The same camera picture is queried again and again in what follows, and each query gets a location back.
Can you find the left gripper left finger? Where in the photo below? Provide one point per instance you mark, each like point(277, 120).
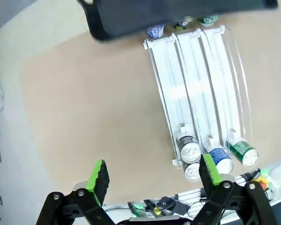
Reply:
point(98, 182)

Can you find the white can dispenser rack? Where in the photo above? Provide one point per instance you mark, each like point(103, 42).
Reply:
point(201, 82)

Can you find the white control box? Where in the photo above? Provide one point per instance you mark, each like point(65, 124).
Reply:
point(279, 178)

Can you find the black serving tray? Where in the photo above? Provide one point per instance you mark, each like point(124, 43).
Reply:
point(166, 14)

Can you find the blue Pocari Sweat can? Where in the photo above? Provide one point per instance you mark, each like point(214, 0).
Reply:
point(222, 159)
point(155, 32)

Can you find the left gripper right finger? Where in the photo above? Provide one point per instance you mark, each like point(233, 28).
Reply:
point(209, 175)

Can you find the green Chilsung cider can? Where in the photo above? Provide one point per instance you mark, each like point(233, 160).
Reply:
point(208, 21)
point(244, 152)

